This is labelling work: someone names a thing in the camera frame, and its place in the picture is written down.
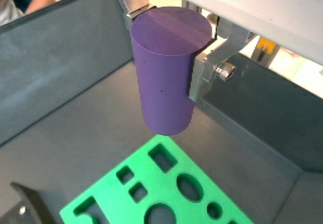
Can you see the purple cylinder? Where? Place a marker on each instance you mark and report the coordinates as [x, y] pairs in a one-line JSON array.
[[166, 37]]

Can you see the green shape sorter board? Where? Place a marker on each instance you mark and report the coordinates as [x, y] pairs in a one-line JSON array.
[[156, 179]]

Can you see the grey bin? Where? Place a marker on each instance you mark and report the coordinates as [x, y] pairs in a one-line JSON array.
[[69, 110]]

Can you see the yellow black object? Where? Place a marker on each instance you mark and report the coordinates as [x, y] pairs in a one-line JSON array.
[[264, 51]]

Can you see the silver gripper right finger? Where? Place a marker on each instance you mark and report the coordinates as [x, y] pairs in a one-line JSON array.
[[211, 65]]

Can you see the black bracket part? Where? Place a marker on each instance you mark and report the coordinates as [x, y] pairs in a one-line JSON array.
[[29, 211]]

